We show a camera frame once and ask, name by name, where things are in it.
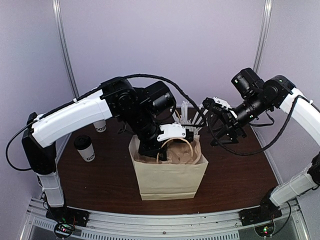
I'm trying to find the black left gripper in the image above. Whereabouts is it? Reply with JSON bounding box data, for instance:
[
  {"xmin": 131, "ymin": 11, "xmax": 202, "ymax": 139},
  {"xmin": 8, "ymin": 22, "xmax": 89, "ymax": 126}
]
[{"xmin": 122, "ymin": 106, "xmax": 168, "ymax": 161}]

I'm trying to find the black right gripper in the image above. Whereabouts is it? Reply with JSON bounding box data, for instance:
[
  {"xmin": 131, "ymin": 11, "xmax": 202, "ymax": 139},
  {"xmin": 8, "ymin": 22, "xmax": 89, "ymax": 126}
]
[{"xmin": 207, "ymin": 91, "xmax": 272, "ymax": 147}]

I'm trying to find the brown pulp cup carrier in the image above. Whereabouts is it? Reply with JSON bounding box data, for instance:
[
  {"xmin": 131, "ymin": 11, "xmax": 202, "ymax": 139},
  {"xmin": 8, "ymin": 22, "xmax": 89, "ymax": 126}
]
[{"xmin": 166, "ymin": 138, "xmax": 202, "ymax": 165}]

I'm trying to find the brown paper takeout bag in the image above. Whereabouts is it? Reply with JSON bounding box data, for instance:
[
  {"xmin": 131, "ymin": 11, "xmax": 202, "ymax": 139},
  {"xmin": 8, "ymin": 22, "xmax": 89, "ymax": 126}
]
[{"xmin": 128, "ymin": 135, "xmax": 209, "ymax": 201}]

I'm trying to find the white paper coffee cup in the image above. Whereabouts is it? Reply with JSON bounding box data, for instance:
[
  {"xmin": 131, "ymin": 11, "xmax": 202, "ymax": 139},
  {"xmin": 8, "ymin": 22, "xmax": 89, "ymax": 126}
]
[{"xmin": 77, "ymin": 144, "xmax": 96, "ymax": 162}]

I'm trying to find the black plastic cup lid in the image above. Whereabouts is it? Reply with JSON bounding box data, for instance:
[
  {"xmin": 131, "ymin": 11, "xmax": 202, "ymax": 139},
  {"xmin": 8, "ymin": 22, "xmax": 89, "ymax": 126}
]
[{"xmin": 73, "ymin": 134, "xmax": 92, "ymax": 150}]

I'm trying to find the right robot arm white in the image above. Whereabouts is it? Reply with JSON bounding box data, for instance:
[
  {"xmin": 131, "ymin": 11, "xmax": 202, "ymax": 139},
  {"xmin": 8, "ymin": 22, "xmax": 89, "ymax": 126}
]
[{"xmin": 203, "ymin": 69, "xmax": 320, "ymax": 221}]

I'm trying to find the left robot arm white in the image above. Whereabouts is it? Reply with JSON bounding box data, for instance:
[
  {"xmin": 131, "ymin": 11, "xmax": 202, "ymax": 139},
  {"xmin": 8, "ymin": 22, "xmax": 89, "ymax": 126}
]
[{"xmin": 21, "ymin": 77, "xmax": 176, "ymax": 222}]

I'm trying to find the stack of white paper cups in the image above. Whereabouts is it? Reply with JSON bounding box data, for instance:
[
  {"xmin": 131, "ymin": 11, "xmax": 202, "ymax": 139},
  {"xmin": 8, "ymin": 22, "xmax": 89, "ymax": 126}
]
[{"xmin": 93, "ymin": 120, "xmax": 107, "ymax": 133}]

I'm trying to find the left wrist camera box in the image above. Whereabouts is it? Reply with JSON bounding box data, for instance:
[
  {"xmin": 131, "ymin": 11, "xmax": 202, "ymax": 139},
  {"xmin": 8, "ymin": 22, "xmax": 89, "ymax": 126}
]
[{"xmin": 144, "ymin": 81, "xmax": 177, "ymax": 117}]

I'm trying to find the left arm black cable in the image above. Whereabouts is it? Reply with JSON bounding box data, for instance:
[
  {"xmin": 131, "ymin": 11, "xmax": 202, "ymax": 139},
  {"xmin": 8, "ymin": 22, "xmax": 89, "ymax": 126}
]
[{"xmin": 5, "ymin": 73, "xmax": 208, "ymax": 172}]

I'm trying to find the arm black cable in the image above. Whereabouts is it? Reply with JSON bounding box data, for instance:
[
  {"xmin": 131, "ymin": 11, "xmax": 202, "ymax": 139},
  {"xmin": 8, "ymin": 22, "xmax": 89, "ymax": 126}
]
[
  {"xmin": 5, "ymin": 73, "xmax": 208, "ymax": 172},
  {"xmin": 202, "ymin": 97, "xmax": 301, "ymax": 157}
]

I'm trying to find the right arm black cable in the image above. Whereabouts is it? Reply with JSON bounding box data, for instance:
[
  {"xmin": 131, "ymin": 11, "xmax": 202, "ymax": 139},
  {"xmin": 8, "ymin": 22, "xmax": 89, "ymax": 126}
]
[{"xmin": 202, "ymin": 97, "xmax": 301, "ymax": 157}]

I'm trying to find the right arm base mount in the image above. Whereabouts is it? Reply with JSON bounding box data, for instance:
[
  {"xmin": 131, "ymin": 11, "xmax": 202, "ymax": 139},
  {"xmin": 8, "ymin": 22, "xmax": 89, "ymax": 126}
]
[{"xmin": 238, "ymin": 194, "xmax": 282, "ymax": 238}]

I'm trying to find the right aluminium corner post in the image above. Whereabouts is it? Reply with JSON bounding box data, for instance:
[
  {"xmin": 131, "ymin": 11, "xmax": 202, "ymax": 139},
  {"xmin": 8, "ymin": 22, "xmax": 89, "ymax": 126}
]
[{"xmin": 253, "ymin": 0, "xmax": 273, "ymax": 73}]

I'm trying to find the aluminium corner post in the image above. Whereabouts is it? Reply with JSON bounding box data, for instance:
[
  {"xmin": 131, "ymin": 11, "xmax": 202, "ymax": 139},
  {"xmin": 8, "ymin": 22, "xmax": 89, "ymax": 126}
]
[
  {"xmin": 52, "ymin": 0, "xmax": 80, "ymax": 98},
  {"xmin": 253, "ymin": 0, "xmax": 273, "ymax": 73}
]

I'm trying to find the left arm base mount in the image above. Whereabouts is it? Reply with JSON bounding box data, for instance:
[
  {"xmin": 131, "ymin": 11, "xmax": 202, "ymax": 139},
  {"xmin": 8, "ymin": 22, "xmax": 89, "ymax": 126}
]
[{"xmin": 42, "ymin": 195, "xmax": 90, "ymax": 240}]

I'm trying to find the aluminium front rail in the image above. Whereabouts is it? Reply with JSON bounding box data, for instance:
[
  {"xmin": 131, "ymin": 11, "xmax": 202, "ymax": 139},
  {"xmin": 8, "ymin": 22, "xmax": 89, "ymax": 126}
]
[{"xmin": 20, "ymin": 197, "xmax": 308, "ymax": 240}]

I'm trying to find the left aluminium corner post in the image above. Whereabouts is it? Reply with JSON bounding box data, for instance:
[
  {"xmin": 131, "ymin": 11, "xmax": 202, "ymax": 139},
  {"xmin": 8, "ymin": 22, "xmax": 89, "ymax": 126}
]
[{"xmin": 52, "ymin": 0, "xmax": 80, "ymax": 98}]

